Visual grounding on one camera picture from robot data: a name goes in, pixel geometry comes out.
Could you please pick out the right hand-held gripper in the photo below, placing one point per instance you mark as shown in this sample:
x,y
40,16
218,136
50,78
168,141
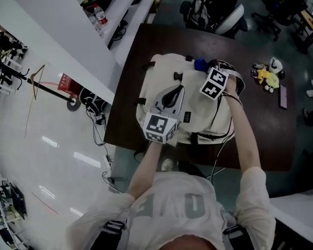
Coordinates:
x,y
214,83

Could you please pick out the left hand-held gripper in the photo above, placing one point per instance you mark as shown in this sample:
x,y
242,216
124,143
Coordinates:
x,y
159,126

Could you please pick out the blue cloth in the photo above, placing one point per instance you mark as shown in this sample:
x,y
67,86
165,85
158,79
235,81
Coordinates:
x,y
201,64

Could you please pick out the cream canvas backpack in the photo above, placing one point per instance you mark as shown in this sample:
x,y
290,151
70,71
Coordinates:
x,y
198,113

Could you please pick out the person's left forearm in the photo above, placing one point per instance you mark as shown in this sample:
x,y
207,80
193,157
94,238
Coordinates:
x,y
148,165

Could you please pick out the person's right forearm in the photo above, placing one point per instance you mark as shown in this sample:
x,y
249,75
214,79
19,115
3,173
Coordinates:
x,y
243,134

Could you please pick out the white and black backpack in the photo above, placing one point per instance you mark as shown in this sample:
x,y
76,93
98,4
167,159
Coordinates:
x,y
202,6

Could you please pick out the yellow plush toy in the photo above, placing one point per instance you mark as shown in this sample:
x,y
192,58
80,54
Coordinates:
x,y
268,78

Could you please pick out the white round toy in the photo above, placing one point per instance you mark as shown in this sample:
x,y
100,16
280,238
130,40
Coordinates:
x,y
276,64

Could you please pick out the white and black office chair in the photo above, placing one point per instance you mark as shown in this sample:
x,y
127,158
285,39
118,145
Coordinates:
x,y
232,19

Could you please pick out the person's white shoe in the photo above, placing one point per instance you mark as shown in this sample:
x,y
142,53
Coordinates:
x,y
311,90
168,164

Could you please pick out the small black round object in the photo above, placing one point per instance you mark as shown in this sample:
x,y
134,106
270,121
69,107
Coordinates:
x,y
282,75

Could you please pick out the purple phone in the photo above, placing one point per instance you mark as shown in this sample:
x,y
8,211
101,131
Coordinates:
x,y
283,98

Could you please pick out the black bag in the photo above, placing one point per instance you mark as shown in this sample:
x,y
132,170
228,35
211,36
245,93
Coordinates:
x,y
94,99

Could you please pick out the white power strip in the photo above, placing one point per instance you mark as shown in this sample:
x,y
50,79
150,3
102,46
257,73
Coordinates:
x,y
107,161

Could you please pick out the red sign board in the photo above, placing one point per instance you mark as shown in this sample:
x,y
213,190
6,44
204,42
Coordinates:
x,y
67,83

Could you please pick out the person's white t-shirt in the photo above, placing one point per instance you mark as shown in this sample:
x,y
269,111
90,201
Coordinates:
x,y
177,204

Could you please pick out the red label water bottle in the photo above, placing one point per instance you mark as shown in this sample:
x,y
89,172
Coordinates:
x,y
100,14

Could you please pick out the clear plastic bottle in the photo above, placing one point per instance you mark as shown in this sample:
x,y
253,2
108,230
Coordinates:
x,y
92,19

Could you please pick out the white shelf counter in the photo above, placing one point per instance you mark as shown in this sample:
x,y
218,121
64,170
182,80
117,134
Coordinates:
x,y
67,22

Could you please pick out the wooden clothes hanger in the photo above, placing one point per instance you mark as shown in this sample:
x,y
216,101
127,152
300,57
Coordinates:
x,y
36,85

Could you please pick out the black clothes rack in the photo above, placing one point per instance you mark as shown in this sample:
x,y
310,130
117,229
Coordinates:
x,y
23,75

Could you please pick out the white desk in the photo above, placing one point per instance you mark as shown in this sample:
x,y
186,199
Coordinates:
x,y
297,217

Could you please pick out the black equipment rack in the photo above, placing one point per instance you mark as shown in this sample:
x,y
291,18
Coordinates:
x,y
7,202

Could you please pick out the wooden desk with black frame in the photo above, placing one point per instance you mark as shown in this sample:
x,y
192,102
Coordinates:
x,y
310,25

